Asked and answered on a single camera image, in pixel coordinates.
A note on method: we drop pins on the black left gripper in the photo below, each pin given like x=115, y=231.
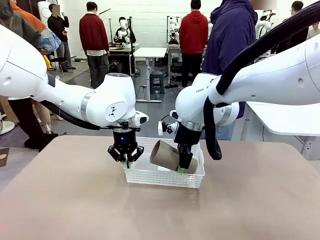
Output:
x=125, y=140

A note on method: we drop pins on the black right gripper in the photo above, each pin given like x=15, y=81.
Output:
x=187, y=136

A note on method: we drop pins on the brown paper cup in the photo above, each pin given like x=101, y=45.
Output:
x=166, y=156

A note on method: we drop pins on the white perforated plastic basket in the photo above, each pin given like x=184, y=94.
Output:
x=162, y=178

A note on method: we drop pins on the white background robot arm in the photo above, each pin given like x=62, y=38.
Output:
x=173, y=27
x=123, y=23

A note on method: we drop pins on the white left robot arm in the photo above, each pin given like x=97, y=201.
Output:
x=75, y=100

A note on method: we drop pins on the grey plastic stool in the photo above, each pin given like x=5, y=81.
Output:
x=157, y=80

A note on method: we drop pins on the white standing desk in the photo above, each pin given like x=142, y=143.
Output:
x=150, y=53

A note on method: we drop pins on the black pole stand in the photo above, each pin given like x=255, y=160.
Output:
x=130, y=50

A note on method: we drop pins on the black metal chair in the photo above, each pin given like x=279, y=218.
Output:
x=58, y=61

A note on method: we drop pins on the person in black vest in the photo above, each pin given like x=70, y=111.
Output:
x=121, y=33

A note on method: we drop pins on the white floor fan base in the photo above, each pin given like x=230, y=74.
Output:
x=6, y=126

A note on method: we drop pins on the person in maroon sweater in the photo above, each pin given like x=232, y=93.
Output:
x=93, y=32

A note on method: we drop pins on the person in red hoodie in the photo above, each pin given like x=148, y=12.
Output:
x=193, y=32

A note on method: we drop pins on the person in navy hoodie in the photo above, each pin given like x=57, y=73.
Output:
x=230, y=37

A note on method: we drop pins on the person in orange jacket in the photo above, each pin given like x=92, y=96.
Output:
x=50, y=40

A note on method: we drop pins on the person in black sweater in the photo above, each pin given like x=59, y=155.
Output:
x=58, y=27

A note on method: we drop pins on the person in dark green coat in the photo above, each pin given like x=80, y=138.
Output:
x=25, y=30

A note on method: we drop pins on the person in grey top seated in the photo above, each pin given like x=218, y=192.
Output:
x=313, y=30

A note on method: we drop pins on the person in black jacket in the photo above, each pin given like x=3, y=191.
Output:
x=298, y=15

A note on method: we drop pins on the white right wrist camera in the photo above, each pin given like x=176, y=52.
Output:
x=165, y=127

